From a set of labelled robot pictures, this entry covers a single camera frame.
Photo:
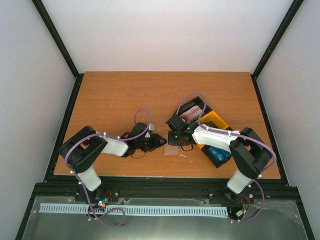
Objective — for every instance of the red white card stack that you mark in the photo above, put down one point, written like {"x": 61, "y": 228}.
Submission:
{"x": 191, "y": 115}

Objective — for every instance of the left black frame post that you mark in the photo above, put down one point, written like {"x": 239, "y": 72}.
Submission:
{"x": 48, "y": 22}

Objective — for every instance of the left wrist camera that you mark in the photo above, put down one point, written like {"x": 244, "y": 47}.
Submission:
{"x": 150, "y": 130}

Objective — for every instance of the yellow middle card bin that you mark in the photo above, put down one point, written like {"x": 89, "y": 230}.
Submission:
{"x": 215, "y": 122}

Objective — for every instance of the black card bin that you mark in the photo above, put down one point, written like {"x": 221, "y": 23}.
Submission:
{"x": 206, "y": 117}
{"x": 204, "y": 149}

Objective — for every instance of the right black frame post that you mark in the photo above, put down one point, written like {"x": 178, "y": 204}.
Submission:
{"x": 283, "y": 26}

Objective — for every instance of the light blue cable duct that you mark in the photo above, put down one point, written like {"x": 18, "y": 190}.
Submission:
{"x": 138, "y": 210}

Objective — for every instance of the black left card bin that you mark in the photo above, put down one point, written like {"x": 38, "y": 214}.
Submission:
{"x": 206, "y": 117}

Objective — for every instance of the blue card stack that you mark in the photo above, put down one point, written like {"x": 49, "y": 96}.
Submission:
{"x": 218, "y": 154}

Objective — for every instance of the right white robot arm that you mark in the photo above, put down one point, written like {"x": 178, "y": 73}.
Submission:
{"x": 251, "y": 155}

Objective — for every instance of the black frame post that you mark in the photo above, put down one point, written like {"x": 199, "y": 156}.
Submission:
{"x": 48, "y": 22}
{"x": 283, "y": 26}

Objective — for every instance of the black right card bin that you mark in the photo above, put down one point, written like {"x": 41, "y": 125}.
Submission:
{"x": 204, "y": 149}

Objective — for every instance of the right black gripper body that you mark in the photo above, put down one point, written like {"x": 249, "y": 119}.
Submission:
{"x": 175, "y": 141}

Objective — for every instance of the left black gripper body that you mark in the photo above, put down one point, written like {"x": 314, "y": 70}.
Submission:
{"x": 146, "y": 146}

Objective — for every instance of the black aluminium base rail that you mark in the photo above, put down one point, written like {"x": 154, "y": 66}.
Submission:
{"x": 213, "y": 190}

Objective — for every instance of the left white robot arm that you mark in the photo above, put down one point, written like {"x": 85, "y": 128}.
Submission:
{"x": 81, "y": 150}

